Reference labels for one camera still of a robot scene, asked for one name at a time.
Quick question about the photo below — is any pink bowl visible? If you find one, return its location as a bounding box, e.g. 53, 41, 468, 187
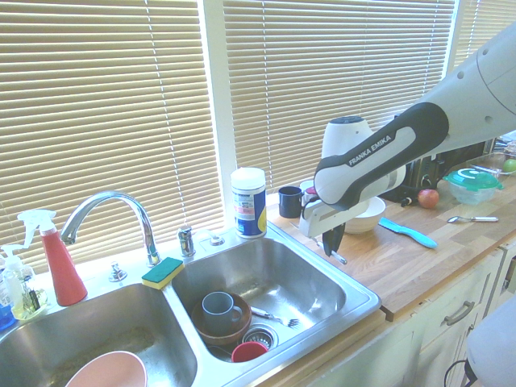
64, 350, 148, 387

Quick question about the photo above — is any chrome side sprayer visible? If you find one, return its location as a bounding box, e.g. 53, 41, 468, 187
177, 224, 198, 258

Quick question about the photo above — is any stainless steel double sink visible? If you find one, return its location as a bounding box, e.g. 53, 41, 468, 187
0, 220, 383, 387

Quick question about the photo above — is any silver spoon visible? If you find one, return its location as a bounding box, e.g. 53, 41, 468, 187
446, 215, 500, 224

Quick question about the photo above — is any narrow beige window blind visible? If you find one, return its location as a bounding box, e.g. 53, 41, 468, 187
456, 0, 516, 61

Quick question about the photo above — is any black cable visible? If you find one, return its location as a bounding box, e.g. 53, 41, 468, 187
443, 354, 479, 387

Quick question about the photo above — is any white ceramic bowl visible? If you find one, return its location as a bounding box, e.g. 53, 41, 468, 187
344, 196, 387, 235

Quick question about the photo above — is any silver fork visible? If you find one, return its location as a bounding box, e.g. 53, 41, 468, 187
249, 306, 300, 328

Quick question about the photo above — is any clear container green lid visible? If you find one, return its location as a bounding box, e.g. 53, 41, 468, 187
441, 167, 505, 206

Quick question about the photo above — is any green yellow sponge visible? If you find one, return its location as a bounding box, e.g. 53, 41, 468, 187
140, 256, 185, 290

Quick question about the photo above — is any medium beige window blind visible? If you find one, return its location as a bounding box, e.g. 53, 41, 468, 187
221, 0, 456, 195

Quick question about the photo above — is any yellow liquid soap dispenser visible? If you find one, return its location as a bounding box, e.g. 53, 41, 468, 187
8, 264, 48, 322

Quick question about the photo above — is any metal drawer handle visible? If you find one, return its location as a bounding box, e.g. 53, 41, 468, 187
443, 300, 476, 327

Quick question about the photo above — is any red apple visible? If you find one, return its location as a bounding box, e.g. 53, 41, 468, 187
417, 188, 440, 210

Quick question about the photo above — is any clear glass dish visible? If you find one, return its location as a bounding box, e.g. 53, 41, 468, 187
467, 151, 516, 177

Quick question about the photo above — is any black toaster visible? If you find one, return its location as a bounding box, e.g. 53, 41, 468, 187
381, 154, 447, 205

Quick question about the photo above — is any black mug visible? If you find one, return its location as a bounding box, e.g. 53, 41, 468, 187
277, 185, 304, 219

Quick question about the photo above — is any cream kitchen cabinet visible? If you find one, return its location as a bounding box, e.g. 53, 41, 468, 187
306, 237, 516, 387

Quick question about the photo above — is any turquoise plastic knife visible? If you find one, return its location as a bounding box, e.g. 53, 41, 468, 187
377, 216, 439, 250

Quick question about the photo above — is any chrome curved faucet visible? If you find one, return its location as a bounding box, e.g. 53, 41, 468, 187
60, 189, 161, 268

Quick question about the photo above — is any black microwave oven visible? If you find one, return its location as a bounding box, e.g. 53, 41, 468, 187
437, 136, 499, 169

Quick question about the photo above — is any red plastic cup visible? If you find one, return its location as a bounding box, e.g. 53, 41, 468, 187
231, 341, 268, 363

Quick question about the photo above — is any white mug with red inside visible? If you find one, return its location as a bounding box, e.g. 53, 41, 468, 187
298, 181, 320, 221

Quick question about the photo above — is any grey mug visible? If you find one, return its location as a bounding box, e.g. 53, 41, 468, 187
201, 292, 244, 335

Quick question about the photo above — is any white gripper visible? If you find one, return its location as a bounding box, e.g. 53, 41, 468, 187
298, 199, 371, 256

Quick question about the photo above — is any wide beige window blind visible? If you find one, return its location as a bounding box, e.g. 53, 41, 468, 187
0, 0, 225, 275

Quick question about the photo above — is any chrome faucet knob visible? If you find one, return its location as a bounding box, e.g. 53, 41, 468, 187
108, 260, 128, 283

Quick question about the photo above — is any blue liquid soap bottle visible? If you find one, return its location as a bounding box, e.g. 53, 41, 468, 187
0, 243, 21, 332

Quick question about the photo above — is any metal drain strainer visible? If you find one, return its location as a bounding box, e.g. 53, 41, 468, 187
240, 323, 280, 348

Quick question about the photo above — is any brown wooden bowl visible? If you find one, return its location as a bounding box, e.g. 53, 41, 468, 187
190, 293, 253, 347

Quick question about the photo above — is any red spray bottle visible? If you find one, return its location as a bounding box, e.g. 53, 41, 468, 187
16, 210, 89, 307

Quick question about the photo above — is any white blue wipes canister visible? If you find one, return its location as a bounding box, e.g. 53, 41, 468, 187
230, 166, 268, 240

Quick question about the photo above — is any grey blurry rounded object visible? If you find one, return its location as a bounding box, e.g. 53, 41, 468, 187
465, 302, 516, 387

